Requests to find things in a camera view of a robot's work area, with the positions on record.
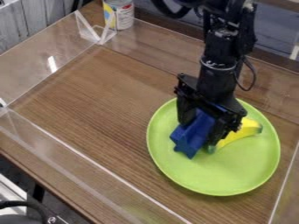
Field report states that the clear acrylic enclosure wall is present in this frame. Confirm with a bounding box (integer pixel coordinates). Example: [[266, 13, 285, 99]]
[[0, 14, 299, 224]]

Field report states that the clear acrylic corner bracket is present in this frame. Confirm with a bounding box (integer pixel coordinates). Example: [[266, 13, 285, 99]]
[[73, 10, 117, 46]]

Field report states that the yellow toy banana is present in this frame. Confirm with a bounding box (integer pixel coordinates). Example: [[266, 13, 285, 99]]
[[206, 117, 262, 154]]

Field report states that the green round plate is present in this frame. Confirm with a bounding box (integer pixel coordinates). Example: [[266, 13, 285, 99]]
[[144, 96, 281, 197]]

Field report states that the black cable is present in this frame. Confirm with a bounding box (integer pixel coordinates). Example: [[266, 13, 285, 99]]
[[0, 199, 49, 224]]

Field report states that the blue cross-shaped block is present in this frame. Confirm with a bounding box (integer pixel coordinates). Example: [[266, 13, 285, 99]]
[[169, 108, 216, 159]]

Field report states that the white labelled can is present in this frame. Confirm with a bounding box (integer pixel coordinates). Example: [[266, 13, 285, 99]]
[[101, 0, 134, 31]]

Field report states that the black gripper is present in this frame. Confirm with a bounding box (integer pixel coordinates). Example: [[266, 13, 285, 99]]
[[174, 58, 248, 147]]

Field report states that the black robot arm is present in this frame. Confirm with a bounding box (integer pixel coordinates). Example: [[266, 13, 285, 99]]
[[150, 0, 257, 158]]

